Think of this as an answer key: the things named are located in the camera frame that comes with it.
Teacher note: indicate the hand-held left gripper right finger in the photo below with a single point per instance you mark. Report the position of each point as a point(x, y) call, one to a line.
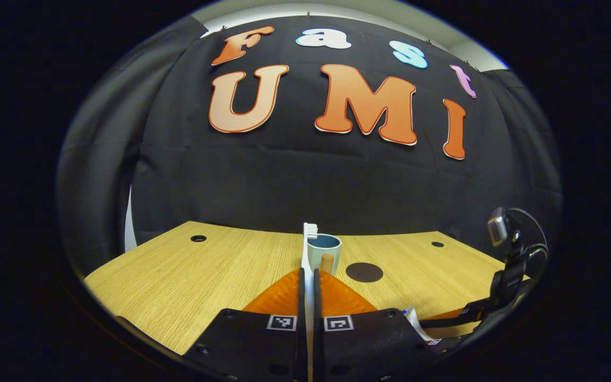
point(358, 350)

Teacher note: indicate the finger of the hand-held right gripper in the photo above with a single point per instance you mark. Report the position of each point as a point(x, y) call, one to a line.
point(446, 342)
point(478, 310)

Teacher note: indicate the white toothbrush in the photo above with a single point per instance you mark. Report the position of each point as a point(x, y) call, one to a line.
point(308, 254)

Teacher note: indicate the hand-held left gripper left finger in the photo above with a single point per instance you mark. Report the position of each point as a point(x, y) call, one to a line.
point(263, 350)

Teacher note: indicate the white toothpaste tube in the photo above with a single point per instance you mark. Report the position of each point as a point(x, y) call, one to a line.
point(414, 321)

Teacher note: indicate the black backdrop cloth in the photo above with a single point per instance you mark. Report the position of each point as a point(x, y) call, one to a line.
point(305, 185)

